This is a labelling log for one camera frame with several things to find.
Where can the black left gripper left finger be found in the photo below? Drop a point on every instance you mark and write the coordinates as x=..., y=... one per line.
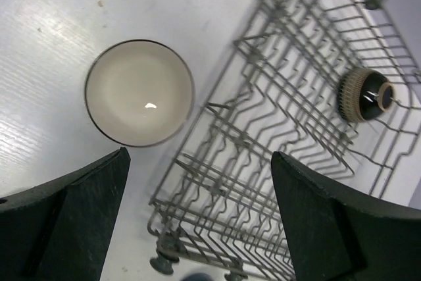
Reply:
x=61, y=230

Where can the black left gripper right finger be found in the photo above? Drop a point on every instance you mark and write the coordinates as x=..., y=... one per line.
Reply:
x=335, y=232

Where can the brown ribbed bowl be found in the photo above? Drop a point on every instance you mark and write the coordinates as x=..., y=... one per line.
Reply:
x=363, y=94

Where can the dark blue ribbed mug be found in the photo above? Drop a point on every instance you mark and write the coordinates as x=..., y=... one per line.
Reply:
x=198, y=276

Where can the grey wire dish rack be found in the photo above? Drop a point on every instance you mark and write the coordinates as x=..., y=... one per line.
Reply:
x=216, y=204

